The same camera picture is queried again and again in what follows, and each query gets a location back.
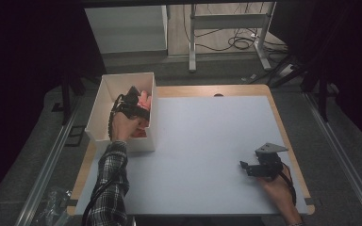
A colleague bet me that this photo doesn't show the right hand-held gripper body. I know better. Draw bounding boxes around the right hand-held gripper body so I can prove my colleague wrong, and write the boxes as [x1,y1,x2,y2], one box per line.
[247,142,289,183]

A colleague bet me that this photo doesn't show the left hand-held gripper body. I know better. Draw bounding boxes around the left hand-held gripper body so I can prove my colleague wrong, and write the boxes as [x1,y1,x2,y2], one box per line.
[118,85,151,121]

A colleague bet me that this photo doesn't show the pink and grey glove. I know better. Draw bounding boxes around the pink and grey glove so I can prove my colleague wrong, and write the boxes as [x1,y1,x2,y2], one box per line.
[137,89,154,111]

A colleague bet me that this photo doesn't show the white box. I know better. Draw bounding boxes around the white box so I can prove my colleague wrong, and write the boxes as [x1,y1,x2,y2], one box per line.
[84,72,158,154]

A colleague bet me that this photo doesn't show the person's left hand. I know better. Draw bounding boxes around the person's left hand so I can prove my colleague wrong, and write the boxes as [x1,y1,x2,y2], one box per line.
[110,109,149,144]

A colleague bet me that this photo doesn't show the person's right hand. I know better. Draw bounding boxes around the person's right hand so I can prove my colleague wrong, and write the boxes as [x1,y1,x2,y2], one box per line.
[257,165,296,212]

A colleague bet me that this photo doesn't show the pale blue table mat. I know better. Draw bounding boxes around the pale blue table mat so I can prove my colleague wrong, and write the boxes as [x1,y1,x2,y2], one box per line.
[74,95,309,217]

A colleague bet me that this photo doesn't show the black metal stand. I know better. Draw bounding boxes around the black metal stand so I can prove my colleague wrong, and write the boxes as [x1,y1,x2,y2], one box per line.
[51,73,87,126]

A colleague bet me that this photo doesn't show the white cabinet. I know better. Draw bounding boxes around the white cabinet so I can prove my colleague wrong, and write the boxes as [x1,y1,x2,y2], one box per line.
[85,5,169,55]

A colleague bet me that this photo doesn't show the white power strip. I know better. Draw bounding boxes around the white power strip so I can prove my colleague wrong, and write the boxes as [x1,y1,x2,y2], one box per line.
[278,63,296,78]

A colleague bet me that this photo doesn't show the dark curtain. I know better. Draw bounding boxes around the dark curtain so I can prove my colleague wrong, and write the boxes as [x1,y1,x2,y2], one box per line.
[268,0,362,156]
[0,0,107,211]

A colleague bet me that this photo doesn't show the clear plastic bag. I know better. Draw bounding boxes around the clear plastic bag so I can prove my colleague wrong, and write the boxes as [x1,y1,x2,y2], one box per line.
[35,186,74,226]

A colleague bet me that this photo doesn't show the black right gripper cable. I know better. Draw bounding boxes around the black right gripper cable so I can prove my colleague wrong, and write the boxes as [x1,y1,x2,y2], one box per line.
[277,162,298,207]

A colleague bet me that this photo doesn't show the black floor bracket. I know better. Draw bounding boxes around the black floor bracket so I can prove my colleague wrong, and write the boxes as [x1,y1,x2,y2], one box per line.
[64,124,87,148]

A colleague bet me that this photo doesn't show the aluminium rail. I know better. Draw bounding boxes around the aluminium rail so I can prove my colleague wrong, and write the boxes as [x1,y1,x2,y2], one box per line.
[304,91,362,226]
[14,95,82,226]

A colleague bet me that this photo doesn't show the black floor cables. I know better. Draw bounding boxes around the black floor cables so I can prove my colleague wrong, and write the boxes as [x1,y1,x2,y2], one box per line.
[182,3,289,55]

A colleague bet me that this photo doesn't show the grey metal desk frame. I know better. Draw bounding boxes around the grey metal desk frame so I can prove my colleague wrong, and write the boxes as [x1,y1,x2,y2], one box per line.
[188,1,278,73]

